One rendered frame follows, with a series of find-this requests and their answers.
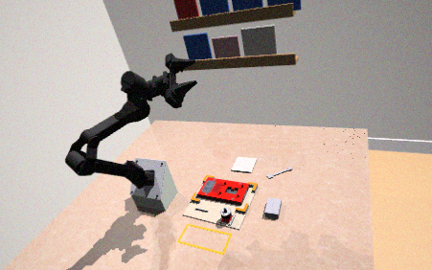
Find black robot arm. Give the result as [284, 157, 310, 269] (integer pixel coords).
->
[65, 71, 157, 189]

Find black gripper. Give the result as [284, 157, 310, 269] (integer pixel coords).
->
[149, 53, 197, 108]

